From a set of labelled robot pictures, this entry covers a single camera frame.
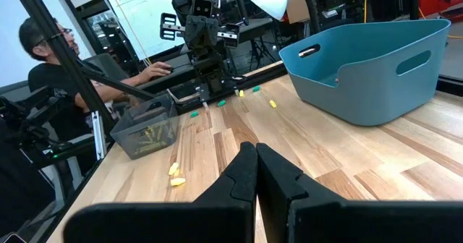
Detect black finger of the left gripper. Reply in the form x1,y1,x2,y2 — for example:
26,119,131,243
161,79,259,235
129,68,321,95
184,15,203,51
201,15,220,51

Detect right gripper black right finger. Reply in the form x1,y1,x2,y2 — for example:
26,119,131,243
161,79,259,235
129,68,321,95
256,142,463,243

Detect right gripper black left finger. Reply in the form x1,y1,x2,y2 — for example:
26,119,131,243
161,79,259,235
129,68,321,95
63,141,259,243

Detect yellow crayon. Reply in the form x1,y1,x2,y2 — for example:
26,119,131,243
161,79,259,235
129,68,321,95
143,126,175,145
134,140,170,155

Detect teal plastic bin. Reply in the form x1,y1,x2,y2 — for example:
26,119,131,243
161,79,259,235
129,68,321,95
278,18,452,127

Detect person's hand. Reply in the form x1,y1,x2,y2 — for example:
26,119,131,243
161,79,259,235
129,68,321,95
139,61,174,84

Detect brown cardboard box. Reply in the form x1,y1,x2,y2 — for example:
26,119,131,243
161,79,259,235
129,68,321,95
286,0,313,25

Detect grey translucent plastic tray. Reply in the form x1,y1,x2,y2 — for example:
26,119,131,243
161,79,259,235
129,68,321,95
109,93,181,161

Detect black equipment rack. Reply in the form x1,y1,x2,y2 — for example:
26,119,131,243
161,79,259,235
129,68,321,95
310,0,417,33

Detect person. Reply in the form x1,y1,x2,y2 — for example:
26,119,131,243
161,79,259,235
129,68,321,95
17,17,174,142

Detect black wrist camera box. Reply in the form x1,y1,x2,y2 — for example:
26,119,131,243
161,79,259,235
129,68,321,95
190,0,214,19

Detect black frame rails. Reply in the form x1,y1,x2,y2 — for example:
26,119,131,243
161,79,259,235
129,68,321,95
169,64,290,116

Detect yellow cable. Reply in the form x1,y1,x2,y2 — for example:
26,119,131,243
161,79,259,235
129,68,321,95
104,0,153,67

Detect black frame brace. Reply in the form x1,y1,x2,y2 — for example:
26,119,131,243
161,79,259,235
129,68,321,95
74,64,159,102

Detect silver metal bracket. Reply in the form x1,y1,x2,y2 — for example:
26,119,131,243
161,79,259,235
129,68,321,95
90,110,109,161

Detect black frame post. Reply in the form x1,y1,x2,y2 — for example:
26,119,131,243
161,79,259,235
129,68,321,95
9,0,117,142

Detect black frame bar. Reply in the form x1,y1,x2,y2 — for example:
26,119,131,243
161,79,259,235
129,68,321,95
21,141,114,243

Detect black frame crossbar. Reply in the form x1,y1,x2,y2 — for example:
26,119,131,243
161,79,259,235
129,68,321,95
436,74,463,98

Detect black equipment mount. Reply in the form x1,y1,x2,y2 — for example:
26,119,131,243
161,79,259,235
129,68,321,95
0,85,93,164

